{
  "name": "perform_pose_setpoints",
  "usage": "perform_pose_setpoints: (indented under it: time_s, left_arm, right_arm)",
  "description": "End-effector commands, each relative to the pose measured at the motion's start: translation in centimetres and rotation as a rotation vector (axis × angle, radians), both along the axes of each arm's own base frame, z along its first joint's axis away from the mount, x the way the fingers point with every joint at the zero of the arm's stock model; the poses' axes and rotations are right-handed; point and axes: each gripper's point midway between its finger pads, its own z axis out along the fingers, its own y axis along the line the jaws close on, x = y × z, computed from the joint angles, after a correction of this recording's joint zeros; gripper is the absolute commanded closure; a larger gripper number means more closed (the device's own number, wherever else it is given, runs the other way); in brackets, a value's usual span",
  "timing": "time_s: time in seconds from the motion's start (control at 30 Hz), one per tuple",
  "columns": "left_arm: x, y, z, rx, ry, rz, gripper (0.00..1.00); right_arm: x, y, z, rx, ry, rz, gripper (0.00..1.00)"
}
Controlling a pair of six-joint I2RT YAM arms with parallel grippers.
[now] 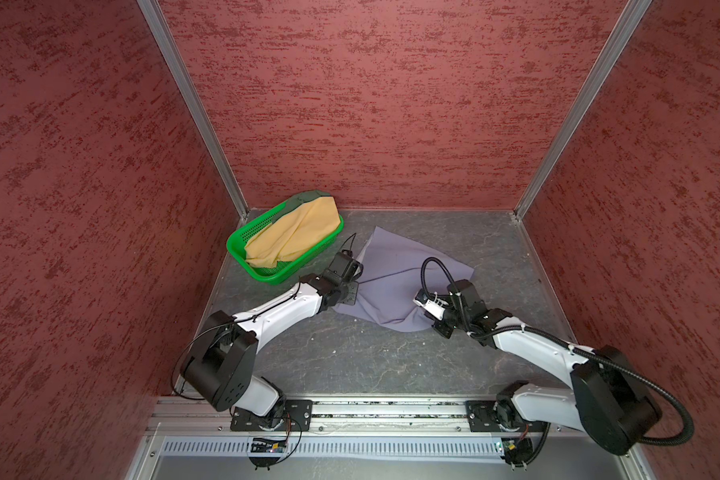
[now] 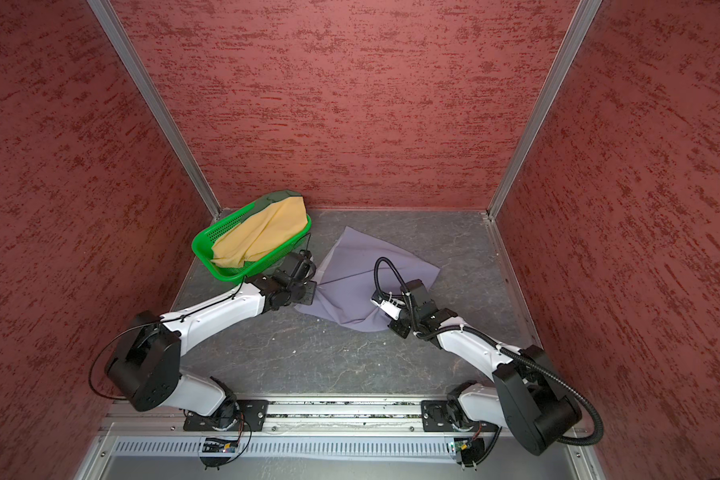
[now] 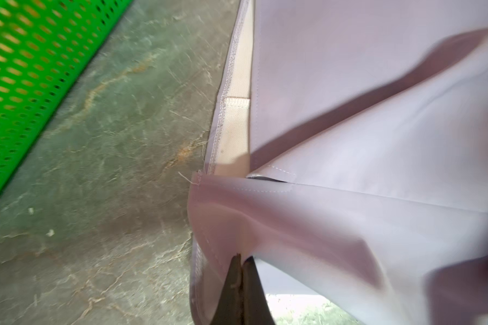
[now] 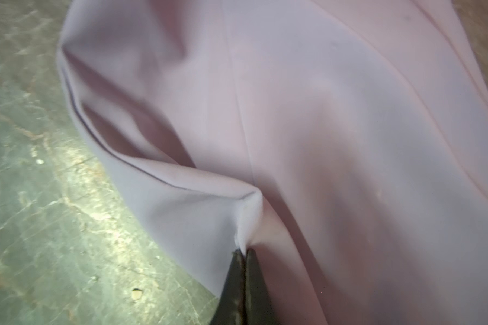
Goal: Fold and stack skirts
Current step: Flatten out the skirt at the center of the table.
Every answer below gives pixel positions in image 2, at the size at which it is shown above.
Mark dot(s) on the aluminium corner post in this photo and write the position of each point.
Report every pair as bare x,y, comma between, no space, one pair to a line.
114,30
579,26

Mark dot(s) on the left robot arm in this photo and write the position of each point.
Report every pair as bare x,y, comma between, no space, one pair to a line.
146,362

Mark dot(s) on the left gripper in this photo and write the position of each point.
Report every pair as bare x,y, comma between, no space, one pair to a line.
310,290

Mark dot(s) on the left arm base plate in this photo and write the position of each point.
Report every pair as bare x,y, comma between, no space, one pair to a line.
255,414

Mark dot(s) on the yellow skirt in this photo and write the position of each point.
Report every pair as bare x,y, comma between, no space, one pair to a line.
260,234

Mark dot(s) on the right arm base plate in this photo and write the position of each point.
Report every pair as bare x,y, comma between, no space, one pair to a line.
435,416

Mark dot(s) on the left aluminium corner post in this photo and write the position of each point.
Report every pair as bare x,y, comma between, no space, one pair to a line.
114,30

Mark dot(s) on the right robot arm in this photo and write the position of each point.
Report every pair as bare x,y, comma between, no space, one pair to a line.
525,394

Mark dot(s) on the lavender skirt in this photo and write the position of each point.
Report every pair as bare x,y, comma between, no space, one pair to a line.
345,282

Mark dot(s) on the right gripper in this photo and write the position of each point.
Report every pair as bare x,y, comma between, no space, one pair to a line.
402,332

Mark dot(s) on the right aluminium corner post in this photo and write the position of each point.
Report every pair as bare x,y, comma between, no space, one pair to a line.
579,26

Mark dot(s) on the green plastic basket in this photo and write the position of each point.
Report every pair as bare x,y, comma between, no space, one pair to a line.
203,242

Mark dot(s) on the white slotted cable duct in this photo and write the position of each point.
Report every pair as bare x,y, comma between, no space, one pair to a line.
423,449

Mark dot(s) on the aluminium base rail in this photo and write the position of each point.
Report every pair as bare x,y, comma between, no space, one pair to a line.
294,415

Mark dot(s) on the dark green skirt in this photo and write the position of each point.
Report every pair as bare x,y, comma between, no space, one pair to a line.
276,197

